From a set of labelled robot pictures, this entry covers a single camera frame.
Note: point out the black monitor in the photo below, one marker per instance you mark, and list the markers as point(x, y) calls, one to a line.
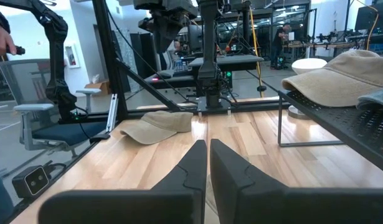
point(371, 15)

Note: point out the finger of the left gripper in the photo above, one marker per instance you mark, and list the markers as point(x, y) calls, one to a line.
point(175, 29)
point(155, 29)

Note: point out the black perforated metal shelf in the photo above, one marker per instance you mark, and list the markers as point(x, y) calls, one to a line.
point(350, 124)

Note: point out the black desk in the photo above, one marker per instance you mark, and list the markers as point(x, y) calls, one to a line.
point(241, 62)

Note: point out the black aluminium table frame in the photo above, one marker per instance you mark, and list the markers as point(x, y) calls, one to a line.
point(108, 46)

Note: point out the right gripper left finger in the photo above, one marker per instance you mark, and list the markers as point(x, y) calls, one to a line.
point(132, 208)

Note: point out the black table-level camera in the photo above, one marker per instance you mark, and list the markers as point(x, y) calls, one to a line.
point(30, 182)

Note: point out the khaki baseball cap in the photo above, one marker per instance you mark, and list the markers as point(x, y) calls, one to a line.
point(157, 127)
point(334, 87)

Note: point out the silver aluminium bar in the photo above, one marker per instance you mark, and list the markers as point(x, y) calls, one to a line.
point(112, 112)

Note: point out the white wall cabinet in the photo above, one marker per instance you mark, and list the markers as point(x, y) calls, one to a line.
point(72, 56)

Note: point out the cardboard box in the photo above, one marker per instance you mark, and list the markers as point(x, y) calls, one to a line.
point(99, 87)

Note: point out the black frame bracket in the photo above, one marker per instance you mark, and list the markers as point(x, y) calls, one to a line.
point(100, 137)

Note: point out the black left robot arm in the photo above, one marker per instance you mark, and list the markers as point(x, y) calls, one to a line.
point(211, 62)

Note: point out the long wooden workbench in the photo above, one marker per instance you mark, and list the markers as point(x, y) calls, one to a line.
point(319, 45)

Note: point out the person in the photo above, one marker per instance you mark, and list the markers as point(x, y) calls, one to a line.
point(278, 40)

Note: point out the grey chair with blue seat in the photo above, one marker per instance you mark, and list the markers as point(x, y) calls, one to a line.
point(69, 132)

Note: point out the black round knob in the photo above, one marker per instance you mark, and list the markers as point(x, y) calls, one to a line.
point(261, 88)

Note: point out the black upright panel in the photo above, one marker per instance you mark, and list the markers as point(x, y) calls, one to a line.
point(146, 56)

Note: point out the person's hand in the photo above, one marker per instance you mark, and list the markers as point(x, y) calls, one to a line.
point(1, 39)

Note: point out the small lit computer tower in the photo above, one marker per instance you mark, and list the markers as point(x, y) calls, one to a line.
point(280, 62)

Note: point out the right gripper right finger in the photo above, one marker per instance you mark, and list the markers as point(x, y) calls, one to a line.
point(287, 208)

